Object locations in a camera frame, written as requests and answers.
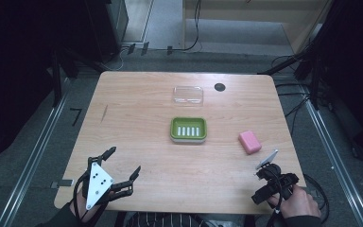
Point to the pink soap bar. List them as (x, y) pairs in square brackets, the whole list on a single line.
[(249, 142)]

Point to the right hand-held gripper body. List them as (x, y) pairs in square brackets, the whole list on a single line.
[(275, 181)]

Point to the person's striped clothing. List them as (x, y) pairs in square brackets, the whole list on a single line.
[(167, 221)]

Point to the clear plastic lid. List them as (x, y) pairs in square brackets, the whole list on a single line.
[(188, 95)]

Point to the grey tag on table edge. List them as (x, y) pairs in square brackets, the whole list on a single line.
[(62, 183)]

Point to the black round table grommet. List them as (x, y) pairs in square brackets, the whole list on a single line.
[(219, 87)]

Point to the dark cabinet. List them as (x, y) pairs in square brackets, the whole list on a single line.
[(107, 28)]

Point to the black metal stand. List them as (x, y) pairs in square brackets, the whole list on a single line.
[(313, 75), (56, 78)]

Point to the person's left hand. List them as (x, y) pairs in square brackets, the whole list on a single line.
[(79, 206)]

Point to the light wooden furniture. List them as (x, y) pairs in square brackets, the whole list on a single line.
[(252, 12)]

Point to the person's right hand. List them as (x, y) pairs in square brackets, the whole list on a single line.
[(297, 203)]

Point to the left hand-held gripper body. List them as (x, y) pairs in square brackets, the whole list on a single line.
[(98, 184)]

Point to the metal floor rail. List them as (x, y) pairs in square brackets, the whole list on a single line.
[(337, 164), (34, 157)]

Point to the black plug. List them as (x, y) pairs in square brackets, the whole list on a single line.
[(131, 48), (145, 48), (169, 50)]

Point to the green soap dish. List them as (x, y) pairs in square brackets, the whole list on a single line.
[(188, 130)]

